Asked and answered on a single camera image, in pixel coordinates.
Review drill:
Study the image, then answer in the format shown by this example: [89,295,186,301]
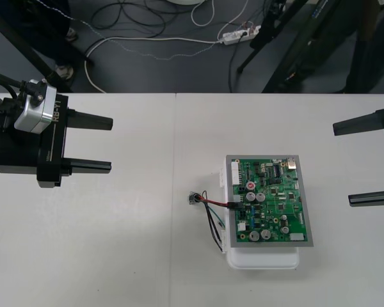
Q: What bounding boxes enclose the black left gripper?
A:
[36,92,114,189]

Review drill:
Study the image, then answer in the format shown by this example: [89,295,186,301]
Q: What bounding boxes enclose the red black green cable bundle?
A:
[187,190,244,255]

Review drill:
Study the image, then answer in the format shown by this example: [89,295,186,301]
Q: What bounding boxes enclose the person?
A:
[28,0,79,81]
[345,0,384,94]

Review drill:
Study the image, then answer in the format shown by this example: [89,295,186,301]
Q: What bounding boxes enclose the black tripod with blue label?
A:
[262,0,343,93]

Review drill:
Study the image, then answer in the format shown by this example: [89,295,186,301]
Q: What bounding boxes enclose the white round base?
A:
[166,0,209,6]

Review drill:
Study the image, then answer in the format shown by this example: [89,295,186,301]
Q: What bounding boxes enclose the white power strip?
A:
[222,25,262,45]

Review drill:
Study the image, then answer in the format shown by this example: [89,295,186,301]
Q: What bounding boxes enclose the left arm wrist camera box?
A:
[13,79,58,134]

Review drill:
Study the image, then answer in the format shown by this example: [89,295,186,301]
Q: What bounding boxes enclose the green circuit board grey frame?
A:
[225,154,315,249]

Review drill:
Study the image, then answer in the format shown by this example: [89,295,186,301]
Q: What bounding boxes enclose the thick white floor cable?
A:
[84,35,227,94]

